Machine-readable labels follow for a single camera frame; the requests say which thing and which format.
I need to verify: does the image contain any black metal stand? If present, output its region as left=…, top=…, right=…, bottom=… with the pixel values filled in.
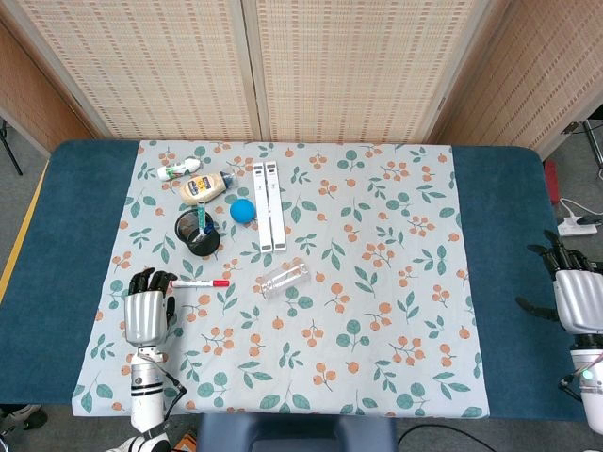
left=562, top=120, right=603, bottom=180

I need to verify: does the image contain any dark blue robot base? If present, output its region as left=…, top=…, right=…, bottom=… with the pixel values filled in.
left=196, top=413, right=398, bottom=452

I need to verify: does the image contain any blue ball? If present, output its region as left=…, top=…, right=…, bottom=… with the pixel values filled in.
left=229, top=198, right=257, bottom=223

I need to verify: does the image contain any dark blue felt table cover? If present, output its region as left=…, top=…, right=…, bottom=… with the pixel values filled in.
left=0, top=139, right=585, bottom=423

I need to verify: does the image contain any black mesh pen holder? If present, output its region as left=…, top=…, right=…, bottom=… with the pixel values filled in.
left=173, top=209, right=221, bottom=258

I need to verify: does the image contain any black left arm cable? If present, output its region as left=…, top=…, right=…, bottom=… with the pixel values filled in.
left=150, top=360, right=188, bottom=428

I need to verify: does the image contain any long white plastic bar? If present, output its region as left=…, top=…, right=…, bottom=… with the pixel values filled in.
left=264, top=161, right=287, bottom=252
left=252, top=162, right=274, bottom=252

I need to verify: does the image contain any clear plastic cup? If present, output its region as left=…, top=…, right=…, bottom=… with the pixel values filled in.
left=254, top=262, right=312, bottom=301

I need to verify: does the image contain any right arm wrist cable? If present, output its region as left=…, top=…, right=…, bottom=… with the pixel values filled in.
left=558, top=346, right=603, bottom=401

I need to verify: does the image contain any red object beside table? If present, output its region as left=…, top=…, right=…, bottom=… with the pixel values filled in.
left=542, top=159, right=562, bottom=207

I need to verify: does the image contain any floral print tablecloth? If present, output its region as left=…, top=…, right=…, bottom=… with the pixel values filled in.
left=70, top=139, right=491, bottom=419

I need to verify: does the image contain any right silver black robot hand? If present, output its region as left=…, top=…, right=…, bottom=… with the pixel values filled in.
left=514, top=229, right=603, bottom=336

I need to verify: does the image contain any black tripod leg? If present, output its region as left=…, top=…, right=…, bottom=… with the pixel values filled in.
left=0, top=120, right=24, bottom=177

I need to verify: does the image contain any beige mayonnaise squeeze bottle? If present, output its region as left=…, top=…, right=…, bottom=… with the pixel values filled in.
left=178, top=170, right=236, bottom=207

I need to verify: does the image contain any white power cable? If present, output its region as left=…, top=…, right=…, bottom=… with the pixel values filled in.
left=559, top=197, right=588, bottom=222

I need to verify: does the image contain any black floor cable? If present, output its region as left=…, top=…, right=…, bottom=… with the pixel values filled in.
left=398, top=423, right=486, bottom=452

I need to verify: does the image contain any red cap white marker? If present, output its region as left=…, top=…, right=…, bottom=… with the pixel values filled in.
left=170, top=279, right=231, bottom=289

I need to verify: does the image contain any small white green-label bottle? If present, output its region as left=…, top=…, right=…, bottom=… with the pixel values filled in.
left=156, top=157, right=203, bottom=182

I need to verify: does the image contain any brown woven screen panel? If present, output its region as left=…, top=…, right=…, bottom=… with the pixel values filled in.
left=0, top=18, right=95, bottom=156
left=426, top=0, right=603, bottom=159

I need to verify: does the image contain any white power strip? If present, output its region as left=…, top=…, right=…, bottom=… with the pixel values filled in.
left=557, top=216, right=599, bottom=237

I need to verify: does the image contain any light woven screen panel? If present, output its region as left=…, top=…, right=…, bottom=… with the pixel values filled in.
left=0, top=0, right=263, bottom=142
left=242, top=0, right=513, bottom=145

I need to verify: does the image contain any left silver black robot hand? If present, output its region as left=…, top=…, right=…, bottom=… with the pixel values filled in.
left=122, top=267, right=179, bottom=347

